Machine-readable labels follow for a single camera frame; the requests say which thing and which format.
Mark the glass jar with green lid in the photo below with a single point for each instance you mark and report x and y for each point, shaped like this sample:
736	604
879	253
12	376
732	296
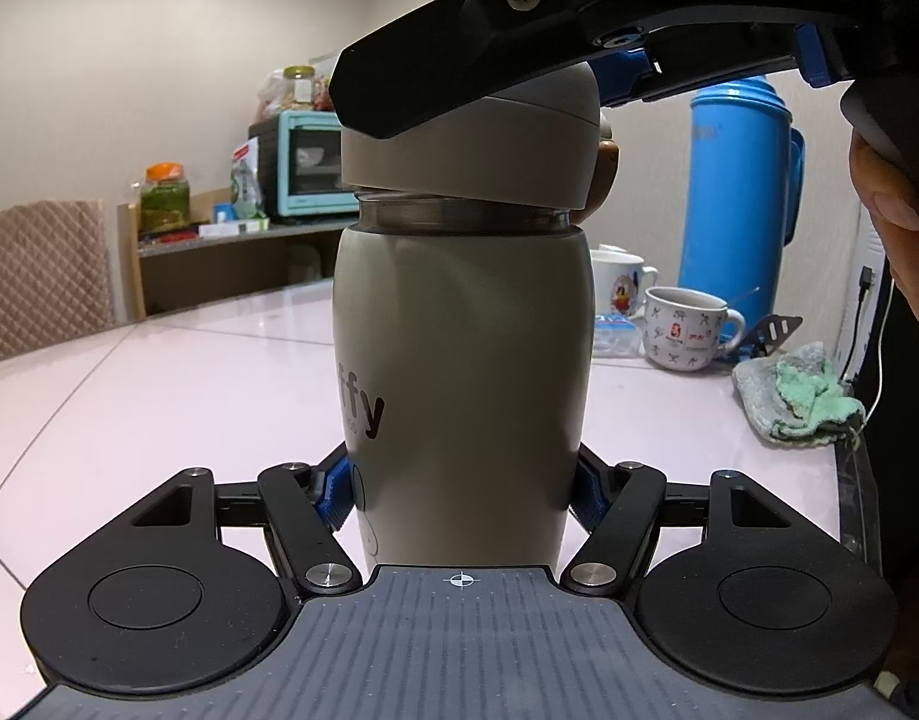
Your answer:
300	86

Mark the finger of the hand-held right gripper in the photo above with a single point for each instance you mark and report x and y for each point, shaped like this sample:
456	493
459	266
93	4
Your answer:
444	52
623	79

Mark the white mug with cartoon print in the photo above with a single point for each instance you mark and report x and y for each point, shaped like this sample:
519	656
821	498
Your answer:
617	281

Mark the plastic bag of food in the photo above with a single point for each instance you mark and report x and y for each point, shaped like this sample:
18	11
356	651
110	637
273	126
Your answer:
272	97

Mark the wooden shelf unit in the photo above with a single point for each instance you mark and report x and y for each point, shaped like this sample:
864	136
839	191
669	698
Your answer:
227	270

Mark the green jar with orange lid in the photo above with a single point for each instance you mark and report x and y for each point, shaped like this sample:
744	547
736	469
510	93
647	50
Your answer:
165	202

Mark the blue thermos jug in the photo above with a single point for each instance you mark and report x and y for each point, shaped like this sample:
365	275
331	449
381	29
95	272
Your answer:
737	202

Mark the plastic bottle with green label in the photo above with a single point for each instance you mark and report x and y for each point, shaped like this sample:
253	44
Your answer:
247	193

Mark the person's dark clothing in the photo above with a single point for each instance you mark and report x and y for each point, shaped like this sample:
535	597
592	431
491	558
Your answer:
913	540

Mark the light blue toaster oven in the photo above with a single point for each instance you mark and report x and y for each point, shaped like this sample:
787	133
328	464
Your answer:
309	165

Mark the beige insulated bottle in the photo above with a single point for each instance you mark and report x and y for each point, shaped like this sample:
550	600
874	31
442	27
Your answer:
467	360

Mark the black perforated stand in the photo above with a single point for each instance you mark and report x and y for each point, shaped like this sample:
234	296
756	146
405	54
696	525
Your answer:
776	334

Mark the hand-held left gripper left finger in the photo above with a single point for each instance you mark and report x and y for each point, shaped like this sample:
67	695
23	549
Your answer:
336	499

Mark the grey green cleaning cloth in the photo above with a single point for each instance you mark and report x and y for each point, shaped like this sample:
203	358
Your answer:
793	394

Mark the brown round object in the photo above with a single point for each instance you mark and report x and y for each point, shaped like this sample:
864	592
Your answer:
608	165

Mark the chair with quilted cover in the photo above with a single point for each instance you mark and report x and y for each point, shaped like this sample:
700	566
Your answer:
43	277

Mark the beige bottle cap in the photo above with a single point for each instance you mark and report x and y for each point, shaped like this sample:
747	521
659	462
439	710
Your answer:
489	150

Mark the blue plastic packet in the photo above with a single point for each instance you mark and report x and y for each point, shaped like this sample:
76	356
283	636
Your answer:
615	336

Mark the red and white box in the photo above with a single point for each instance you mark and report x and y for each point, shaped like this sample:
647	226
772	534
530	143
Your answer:
243	151

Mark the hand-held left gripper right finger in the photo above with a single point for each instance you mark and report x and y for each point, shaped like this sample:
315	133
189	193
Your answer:
588	495

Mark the flat white box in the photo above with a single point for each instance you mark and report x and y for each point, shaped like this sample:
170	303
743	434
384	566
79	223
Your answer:
231	227

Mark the white mug with figure prints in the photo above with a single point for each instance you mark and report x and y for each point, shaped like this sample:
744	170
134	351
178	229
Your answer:
684	337

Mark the person's right hand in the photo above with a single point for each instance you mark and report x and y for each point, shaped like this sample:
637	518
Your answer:
887	191

